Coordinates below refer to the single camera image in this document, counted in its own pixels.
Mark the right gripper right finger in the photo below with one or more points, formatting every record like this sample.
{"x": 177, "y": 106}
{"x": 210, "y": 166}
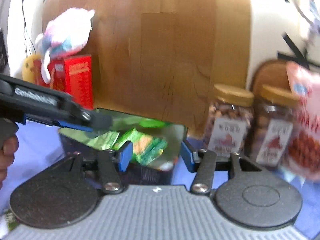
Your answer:
{"x": 203, "y": 163}

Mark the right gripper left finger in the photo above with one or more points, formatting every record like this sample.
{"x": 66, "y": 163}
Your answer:
{"x": 106, "y": 165}

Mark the green pea snack packet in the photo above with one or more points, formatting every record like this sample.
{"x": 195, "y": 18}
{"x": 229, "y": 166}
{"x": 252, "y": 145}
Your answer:
{"x": 103, "y": 142}

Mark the green cracker snack packet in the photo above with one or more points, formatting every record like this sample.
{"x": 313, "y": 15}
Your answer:
{"x": 146, "y": 148}

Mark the person's left hand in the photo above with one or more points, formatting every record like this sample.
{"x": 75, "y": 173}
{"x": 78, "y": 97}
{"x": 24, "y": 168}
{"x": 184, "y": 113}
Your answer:
{"x": 7, "y": 157}

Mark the yellow duck plush toy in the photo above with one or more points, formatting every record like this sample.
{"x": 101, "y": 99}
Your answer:
{"x": 31, "y": 68}

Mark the blue printed tablecloth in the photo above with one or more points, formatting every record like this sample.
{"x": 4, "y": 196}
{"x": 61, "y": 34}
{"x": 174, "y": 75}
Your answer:
{"x": 40, "y": 147}

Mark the black sheep-print tin box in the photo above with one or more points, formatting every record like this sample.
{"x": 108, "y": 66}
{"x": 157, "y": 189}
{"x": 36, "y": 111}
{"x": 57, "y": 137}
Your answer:
{"x": 158, "y": 172}

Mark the red gift bag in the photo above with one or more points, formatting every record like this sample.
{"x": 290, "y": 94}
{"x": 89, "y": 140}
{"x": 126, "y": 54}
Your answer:
{"x": 72, "y": 75}

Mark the cashew nut jar gold lid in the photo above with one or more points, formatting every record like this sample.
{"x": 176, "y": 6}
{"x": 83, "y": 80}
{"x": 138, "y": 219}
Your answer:
{"x": 230, "y": 118}

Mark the pink blue plush toy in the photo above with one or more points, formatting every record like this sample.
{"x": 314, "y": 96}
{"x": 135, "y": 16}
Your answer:
{"x": 65, "y": 35}

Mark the pecan nut jar gold lid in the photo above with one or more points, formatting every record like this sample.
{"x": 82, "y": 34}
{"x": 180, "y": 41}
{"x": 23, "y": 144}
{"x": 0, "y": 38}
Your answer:
{"x": 273, "y": 126}

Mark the pink twisted snack bag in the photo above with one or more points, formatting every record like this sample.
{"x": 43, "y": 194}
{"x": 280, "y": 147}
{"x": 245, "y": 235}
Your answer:
{"x": 303, "y": 151}

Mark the brown woven round board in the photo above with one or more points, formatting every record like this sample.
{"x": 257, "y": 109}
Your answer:
{"x": 272, "y": 73}

